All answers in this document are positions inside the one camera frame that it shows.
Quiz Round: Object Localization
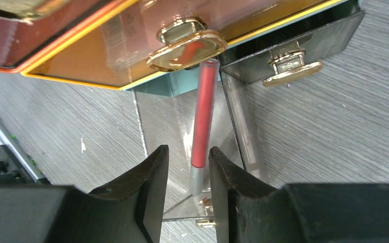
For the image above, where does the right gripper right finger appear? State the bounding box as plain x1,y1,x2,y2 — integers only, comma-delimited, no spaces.
209,147,389,242

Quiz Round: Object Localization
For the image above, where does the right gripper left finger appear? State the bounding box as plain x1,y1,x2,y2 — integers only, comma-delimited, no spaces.
0,145,169,242

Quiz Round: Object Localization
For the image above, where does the small drawer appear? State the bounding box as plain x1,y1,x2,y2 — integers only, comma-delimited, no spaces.
132,72,262,228
220,2,366,87

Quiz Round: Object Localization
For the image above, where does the orange drawer organizer box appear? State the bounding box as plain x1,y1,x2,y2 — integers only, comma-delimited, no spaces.
0,1,366,96

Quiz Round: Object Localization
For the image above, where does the white silver pencil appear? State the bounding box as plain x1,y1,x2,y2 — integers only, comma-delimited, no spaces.
222,75,261,179

